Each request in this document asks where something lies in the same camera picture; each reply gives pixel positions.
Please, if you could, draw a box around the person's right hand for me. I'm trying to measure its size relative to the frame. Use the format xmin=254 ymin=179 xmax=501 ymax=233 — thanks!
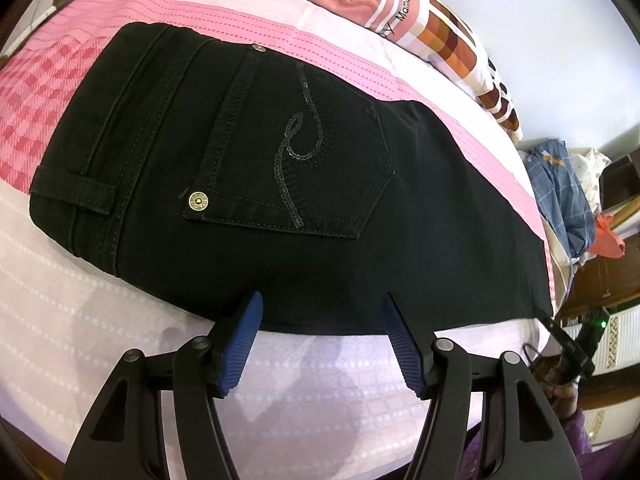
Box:
xmin=529 ymin=358 xmax=578 ymax=420

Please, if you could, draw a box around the black jeans pant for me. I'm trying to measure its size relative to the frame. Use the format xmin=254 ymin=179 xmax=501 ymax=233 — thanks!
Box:
xmin=29 ymin=23 xmax=551 ymax=336

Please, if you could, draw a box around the pink patterned bedsheet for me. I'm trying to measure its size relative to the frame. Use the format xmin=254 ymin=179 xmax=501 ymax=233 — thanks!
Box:
xmin=1 ymin=0 xmax=538 ymax=479

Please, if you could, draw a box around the orange red cloth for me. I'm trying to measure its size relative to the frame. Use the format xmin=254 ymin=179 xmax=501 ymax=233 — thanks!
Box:
xmin=587 ymin=214 xmax=626 ymax=259

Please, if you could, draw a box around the white cloth pile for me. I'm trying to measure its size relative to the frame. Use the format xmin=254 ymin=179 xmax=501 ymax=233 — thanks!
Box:
xmin=570 ymin=148 xmax=612 ymax=214

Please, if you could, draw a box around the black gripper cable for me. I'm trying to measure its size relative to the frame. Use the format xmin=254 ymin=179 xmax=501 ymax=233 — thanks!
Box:
xmin=519 ymin=341 xmax=544 ymax=369

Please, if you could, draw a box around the brown wooden furniture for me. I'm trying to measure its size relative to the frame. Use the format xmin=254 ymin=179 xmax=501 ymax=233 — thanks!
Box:
xmin=559 ymin=151 xmax=639 ymax=410

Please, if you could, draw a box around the blue checked cloth pile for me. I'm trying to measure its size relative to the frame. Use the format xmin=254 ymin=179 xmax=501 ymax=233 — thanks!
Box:
xmin=520 ymin=139 xmax=596 ymax=258

